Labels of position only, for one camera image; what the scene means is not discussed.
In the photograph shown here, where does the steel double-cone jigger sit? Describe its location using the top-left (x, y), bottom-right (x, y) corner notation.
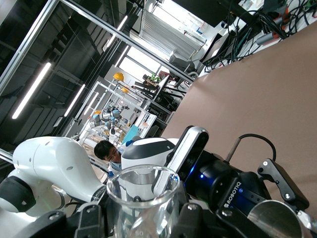
top-left (247, 199), bottom-right (317, 238)

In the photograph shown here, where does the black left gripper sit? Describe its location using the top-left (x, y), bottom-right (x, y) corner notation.
top-left (184, 150), bottom-right (311, 216)

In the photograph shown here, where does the person in blue jacket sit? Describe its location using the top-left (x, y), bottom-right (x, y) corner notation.
top-left (93, 139), bottom-right (136, 177)

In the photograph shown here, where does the aluminium frame beam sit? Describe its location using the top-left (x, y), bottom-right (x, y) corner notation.
top-left (0, 0), bottom-right (60, 94)
top-left (59, 0), bottom-right (196, 84)

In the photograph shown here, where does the tangled black cable bundle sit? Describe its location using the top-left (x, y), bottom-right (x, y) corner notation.
top-left (205, 0), bottom-right (317, 72)

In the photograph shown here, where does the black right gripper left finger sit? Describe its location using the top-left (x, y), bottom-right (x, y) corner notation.
top-left (22, 192), bottom-right (115, 238)

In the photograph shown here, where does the clear glass flask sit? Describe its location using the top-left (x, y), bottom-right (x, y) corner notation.
top-left (106, 164), bottom-right (181, 238)

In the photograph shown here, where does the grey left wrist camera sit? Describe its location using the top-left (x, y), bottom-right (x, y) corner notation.
top-left (151, 125), bottom-right (210, 197)

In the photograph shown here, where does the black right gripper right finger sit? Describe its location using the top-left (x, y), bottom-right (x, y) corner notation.
top-left (170, 181), bottom-right (258, 238)

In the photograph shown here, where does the white curtain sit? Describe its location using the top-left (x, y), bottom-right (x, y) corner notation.
top-left (138, 0), bottom-right (208, 61)

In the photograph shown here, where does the grey blue-jointed robot arm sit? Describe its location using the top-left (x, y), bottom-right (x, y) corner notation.
top-left (89, 109), bottom-right (122, 130)

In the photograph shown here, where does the brown table mat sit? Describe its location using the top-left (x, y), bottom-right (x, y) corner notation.
top-left (160, 23), bottom-right (317, 224)

